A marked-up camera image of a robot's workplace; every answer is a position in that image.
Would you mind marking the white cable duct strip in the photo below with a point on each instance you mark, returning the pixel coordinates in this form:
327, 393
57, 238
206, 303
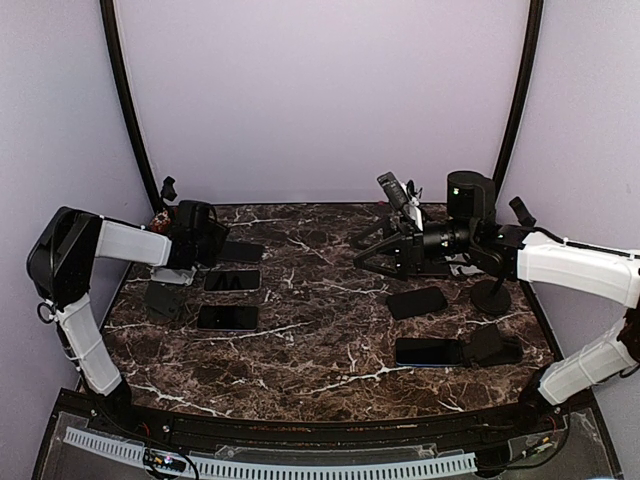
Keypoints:
234, 462

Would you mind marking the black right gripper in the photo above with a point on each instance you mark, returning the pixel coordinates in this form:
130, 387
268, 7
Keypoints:
409, 251

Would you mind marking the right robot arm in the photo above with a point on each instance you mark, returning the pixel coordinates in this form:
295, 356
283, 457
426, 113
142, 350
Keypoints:
549, 259

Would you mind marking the red patterned round plate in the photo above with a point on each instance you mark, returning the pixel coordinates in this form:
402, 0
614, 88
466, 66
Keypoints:
161, 222

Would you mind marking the blue edged black phone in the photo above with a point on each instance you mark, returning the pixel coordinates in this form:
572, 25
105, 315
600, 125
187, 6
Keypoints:
428, 353

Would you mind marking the purple phone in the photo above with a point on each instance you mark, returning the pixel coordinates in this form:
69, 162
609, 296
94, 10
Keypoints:
232, 280
241, 252

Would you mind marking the dark grey stand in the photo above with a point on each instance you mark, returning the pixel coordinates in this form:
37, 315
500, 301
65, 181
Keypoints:
164, 301

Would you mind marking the black gooseneck phone stand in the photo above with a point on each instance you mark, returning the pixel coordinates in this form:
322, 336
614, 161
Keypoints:
168, 196

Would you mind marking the white folding phone stand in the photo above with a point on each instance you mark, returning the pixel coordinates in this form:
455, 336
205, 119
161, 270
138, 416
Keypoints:
183, 277

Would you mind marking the dark phone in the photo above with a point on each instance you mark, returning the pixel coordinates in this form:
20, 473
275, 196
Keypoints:
416, 303
435, 270

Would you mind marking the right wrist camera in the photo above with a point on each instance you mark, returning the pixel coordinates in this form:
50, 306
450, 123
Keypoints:
402, 198

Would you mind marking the black front tripod phone stand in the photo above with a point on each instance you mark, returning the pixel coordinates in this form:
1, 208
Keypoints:
495, 253

